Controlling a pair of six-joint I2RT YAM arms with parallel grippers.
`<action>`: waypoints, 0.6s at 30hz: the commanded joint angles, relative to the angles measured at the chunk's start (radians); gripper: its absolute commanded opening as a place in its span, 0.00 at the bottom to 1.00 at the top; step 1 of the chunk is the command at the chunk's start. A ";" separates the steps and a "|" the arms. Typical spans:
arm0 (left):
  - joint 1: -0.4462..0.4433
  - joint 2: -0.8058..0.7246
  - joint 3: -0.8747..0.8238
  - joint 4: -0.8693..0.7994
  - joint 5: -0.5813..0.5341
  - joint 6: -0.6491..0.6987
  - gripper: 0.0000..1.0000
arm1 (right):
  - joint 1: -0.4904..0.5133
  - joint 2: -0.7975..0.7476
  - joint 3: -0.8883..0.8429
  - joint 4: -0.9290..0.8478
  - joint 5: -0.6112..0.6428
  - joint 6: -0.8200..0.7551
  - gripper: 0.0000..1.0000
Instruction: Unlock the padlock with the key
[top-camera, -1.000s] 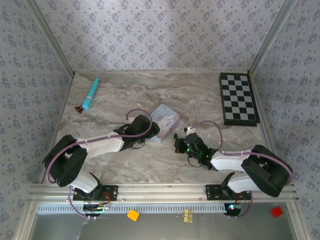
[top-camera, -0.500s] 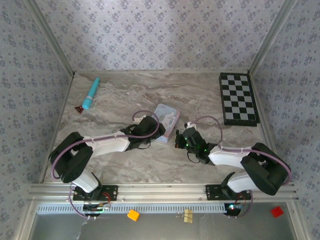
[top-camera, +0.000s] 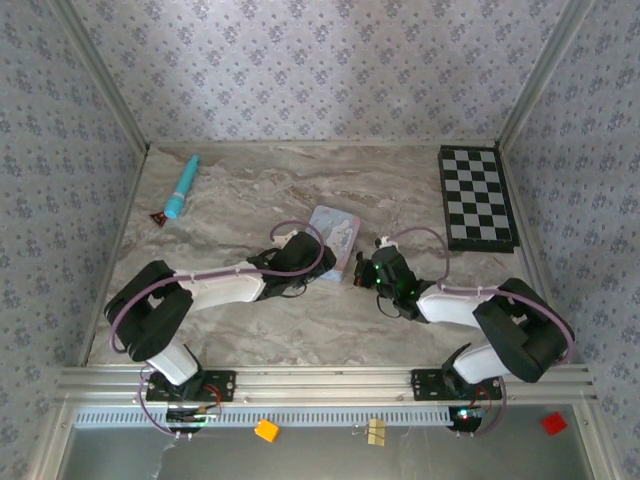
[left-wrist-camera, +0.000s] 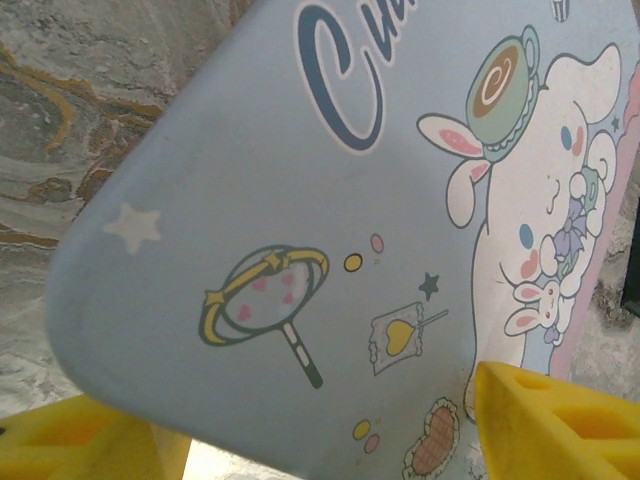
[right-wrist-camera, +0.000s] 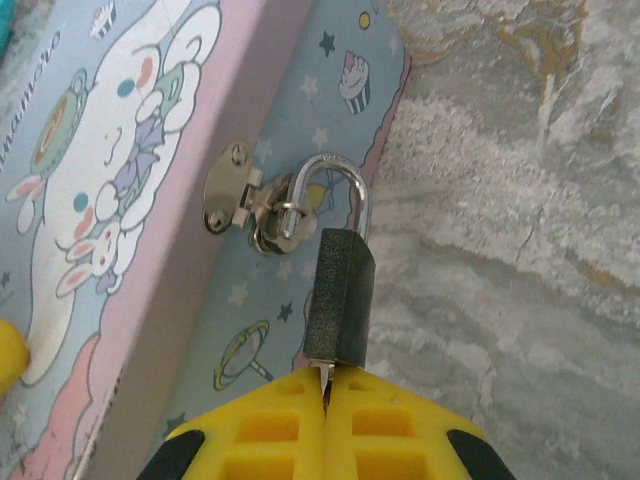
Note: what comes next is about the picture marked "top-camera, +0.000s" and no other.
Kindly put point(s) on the black red triangle token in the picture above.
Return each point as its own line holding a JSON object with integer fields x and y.
{"x": 159, "y": 218}

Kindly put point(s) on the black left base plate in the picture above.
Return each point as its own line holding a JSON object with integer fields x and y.
{"x": 222, "y": 385}

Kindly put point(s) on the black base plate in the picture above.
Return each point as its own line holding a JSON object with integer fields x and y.
{"x": 222, "y": 385}
{"x": 425, "y": 385}

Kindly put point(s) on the controller board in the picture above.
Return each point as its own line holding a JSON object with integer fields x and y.
{"x": 192, "y": 419}
{"x": 465, "y": 416}

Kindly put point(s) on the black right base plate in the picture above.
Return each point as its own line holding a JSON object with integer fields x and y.
{"x": 425, "y": 385}

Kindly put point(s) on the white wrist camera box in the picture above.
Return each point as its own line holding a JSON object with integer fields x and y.
{"x": 386, "y": 243}
{"x": 286, "y": 238}

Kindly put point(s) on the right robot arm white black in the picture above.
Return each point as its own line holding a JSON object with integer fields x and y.
{"x": 450, "y": 305}

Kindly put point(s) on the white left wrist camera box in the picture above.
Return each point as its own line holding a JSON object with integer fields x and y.
{"x": 286, "y": 238}

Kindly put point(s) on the aluminium frame post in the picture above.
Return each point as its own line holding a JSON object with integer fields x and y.
{"x": 545, "y": 75}

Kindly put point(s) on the red toy block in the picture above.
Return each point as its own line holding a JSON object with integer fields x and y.
{"x": 555, "y": 424}

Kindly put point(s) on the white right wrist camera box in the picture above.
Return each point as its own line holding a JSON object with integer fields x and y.
{"x": 386, "y": 243}

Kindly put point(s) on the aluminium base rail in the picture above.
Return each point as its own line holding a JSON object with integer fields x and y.
{"x": 320, "y": 385}

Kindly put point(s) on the right controller board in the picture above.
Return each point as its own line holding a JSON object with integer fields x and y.
{"x": 465, "y": 416}

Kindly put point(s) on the left controller board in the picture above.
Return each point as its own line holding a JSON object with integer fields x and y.
{"x": 192, "y": 419}

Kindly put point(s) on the orange toy block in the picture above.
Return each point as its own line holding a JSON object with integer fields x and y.
{"x": 266, "y": 430}

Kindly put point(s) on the pastel cartoon tin box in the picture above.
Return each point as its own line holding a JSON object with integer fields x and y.
{"x": 340, "y": 235}

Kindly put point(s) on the black grey chessboard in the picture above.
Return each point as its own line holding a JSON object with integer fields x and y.
{"x": 477, "y": 200}

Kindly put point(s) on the tan wooden clip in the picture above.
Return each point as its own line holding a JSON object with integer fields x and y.
{"x": 375, "y": 432}

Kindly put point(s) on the teal toy microphone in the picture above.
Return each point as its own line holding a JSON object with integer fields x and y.
{"x": 180, "y": 192}

